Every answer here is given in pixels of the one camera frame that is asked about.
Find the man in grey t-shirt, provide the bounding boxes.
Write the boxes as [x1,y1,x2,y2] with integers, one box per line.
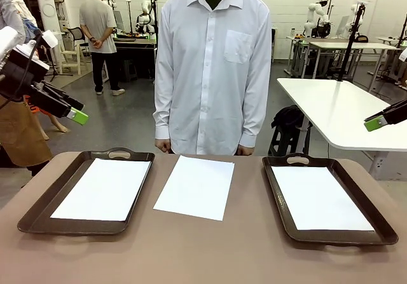
[78,0,127,97]

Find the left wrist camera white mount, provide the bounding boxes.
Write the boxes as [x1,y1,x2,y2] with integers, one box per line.
[41,29,60,48]

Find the white A4 paper stack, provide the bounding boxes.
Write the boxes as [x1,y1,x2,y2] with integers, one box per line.
[153,155,235,222]

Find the black tripod pole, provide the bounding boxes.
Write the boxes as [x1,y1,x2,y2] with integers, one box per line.
[336,3,366,82]

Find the dark background workbench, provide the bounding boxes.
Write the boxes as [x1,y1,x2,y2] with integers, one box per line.
[113,32,158,81]

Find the small dark background stool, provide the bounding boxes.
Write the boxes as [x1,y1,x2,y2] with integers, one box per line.
[120,60,137,82]

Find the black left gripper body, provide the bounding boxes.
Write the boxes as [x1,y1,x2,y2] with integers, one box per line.
[0,48,51,103]

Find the white A4 paper sheet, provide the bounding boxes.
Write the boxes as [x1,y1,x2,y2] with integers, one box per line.
[50,158,152,223]
[270,166,376,233]

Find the brown plastic serving tray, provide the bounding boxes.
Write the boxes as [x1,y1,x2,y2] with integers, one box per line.
[261,152,399,247]
[17,147,156,236]

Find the white background desk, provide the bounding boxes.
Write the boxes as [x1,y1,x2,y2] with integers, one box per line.
[286,36,398,78]

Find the person's right forearm white sleeve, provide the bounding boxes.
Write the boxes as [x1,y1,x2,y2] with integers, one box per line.
[153,83,174,141]

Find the black backpack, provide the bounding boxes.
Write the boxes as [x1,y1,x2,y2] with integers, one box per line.
[270,105,306,131]

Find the black office chair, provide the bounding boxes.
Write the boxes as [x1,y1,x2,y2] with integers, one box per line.
[66,26,85,55]

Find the white rounded side table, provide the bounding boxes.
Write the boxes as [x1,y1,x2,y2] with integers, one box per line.
[275,77,407,153]

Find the black floor stand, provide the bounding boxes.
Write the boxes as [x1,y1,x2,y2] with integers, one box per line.
[43,42,74,83]

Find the person's left forearm white sleeve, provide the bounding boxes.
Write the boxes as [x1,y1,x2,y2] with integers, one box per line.
[238,83,272,149]

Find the white standing air conditioner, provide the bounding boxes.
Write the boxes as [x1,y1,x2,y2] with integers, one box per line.
[34,0,64,34]

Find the person in white dress shirt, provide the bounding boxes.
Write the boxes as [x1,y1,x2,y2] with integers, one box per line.
[152,0,273,156]

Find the person's right hand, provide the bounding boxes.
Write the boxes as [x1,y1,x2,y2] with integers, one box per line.
[155,139,172,154]

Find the white folding chair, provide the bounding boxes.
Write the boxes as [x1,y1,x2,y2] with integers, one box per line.
[59,37,84,75]

